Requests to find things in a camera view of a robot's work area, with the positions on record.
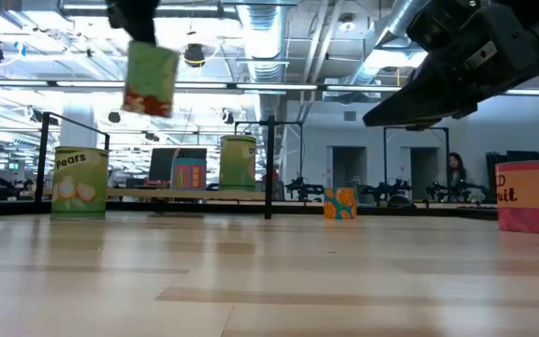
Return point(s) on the small teal orange can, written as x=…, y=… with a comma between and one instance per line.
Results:
x=339, y=203

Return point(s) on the white strip light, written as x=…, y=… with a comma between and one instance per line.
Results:
x=274, y=86

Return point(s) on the black metal table frame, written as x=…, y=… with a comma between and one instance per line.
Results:
x=269, y=164

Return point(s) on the dark computer monitor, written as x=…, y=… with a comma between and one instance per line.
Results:
x=162, y=164

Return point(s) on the black background robot arm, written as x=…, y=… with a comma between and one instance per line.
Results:
x=442, y=189
x=384, y=189
x=303, y=189

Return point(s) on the pink orange fruit can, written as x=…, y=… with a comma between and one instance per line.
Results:
x=529, y=196

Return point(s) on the silver ventilation duct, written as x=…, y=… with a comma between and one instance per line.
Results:
x=393, y=23
x=265, y=42

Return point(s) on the large green can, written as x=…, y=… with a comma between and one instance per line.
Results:
x=237, y=164

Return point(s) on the black cabinet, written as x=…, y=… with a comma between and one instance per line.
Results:
x=490, y=173

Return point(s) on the green pears can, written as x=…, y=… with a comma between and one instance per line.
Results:
x=80, y=187

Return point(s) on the grey door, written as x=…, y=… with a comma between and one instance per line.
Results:
x=421, y=168
x=349, y=168

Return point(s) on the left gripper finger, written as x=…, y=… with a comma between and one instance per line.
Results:
x=117, y=13
x=143, y=21

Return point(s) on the wooden shelf board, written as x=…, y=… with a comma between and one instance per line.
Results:
x=157, y=194

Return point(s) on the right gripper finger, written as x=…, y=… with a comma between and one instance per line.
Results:
x=428, y=98

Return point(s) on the small pink colourful can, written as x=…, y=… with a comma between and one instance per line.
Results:
x=188, y=175

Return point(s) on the green can with red print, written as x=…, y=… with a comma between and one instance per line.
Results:
x=150, y=79

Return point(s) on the person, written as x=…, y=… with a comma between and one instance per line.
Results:
x=456, y=166

